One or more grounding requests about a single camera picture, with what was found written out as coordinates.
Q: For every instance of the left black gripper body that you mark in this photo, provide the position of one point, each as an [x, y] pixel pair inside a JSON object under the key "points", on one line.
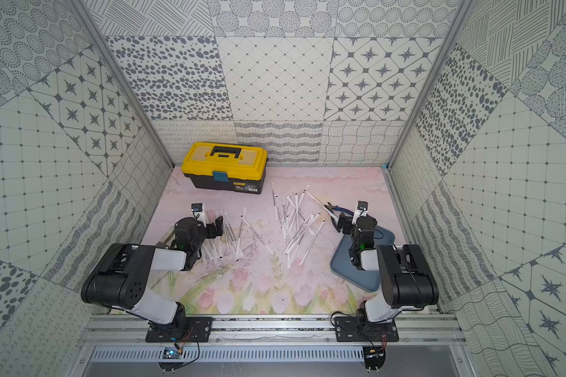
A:
{"points": [[216, 227]]}

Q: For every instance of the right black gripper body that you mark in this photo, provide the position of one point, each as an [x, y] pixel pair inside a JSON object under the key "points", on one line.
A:
{"points": [[346, 224]]}

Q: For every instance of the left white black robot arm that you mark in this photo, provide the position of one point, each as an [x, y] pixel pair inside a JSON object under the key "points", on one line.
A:
{"points": [[120, 279]]}

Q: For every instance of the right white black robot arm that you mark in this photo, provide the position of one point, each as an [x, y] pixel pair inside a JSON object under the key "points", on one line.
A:
{"points": [[405, 281]]}

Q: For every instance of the white wrapped straw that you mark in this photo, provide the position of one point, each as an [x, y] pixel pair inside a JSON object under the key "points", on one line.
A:
{"points": [[261, 240], [275, 201], [313, 240]]}

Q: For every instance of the yellow black toolbox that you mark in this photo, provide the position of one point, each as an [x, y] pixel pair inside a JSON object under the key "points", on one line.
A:
{"points": [[224, 167]]}

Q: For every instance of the pink floral table mat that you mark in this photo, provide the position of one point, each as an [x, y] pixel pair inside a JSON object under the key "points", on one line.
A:
{"points": [[239, 276]]}

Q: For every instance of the right controller board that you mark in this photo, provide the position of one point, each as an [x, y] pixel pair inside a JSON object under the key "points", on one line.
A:
{"points": [[374, 358]]}

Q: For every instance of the controller board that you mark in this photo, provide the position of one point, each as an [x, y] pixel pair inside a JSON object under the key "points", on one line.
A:
{"points": [[374, 358], [171, 354]]}

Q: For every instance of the left controller board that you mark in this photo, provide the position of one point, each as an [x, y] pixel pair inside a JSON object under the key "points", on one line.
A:
{"points": [[171, 354]]}

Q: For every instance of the blue handled pliers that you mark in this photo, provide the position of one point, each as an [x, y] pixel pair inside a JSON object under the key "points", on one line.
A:
{"points": [[334, 208]]}

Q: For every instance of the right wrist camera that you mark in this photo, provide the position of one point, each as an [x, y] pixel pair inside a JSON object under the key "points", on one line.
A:
{"points": [[362, 206]]}

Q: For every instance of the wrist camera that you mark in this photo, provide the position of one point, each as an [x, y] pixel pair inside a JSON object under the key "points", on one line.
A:
{"points": [[362, 206], [197, 209]]}

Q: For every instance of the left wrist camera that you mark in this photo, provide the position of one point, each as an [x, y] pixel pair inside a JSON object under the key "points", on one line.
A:
{"points": [[197, 209]]}

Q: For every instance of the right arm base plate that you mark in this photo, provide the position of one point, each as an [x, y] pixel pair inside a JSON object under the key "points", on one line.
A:
{"points": [[367, 329]]}

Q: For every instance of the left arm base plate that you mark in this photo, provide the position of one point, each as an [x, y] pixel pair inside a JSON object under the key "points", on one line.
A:
{"points": [[193, 328]]}

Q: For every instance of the aluminium mounting rail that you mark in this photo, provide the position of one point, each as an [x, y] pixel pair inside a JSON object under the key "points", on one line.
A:
{"points": [[275, 330]]}

